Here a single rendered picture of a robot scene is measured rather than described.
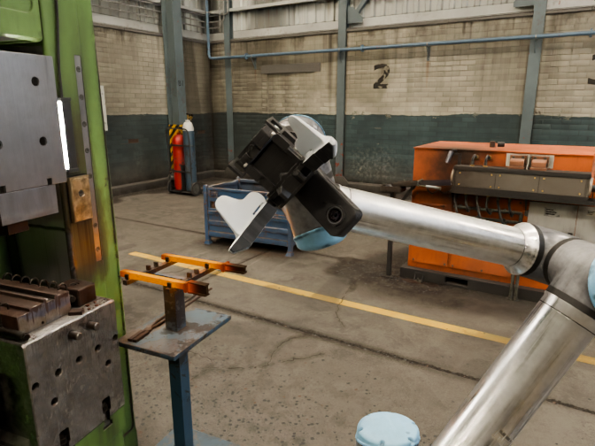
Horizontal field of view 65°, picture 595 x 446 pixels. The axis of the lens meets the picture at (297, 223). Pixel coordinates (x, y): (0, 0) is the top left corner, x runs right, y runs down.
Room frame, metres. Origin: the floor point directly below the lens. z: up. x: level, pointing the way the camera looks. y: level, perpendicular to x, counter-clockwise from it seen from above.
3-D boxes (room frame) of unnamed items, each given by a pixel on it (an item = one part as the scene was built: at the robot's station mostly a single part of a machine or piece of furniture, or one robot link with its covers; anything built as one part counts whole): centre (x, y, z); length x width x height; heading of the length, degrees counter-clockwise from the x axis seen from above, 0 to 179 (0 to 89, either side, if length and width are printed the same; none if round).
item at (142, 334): (1.98, 0.56, 0.70); 0.60 x 0.04 x 0.01; 160
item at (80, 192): (1.76, 0.83, 1.27); 0.09 x 0.02 x 0.17; 158
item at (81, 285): (1.61, 0.82, 0.95); 0.12 x 0.08 x 0.06; 68
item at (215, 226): (5.52, 0.43, 0.36); 1.20 x 0.80 x 0.72; 64
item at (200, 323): (1.83, 0.52, 0.69); 0.40 x 0.30 x 0.02; 155
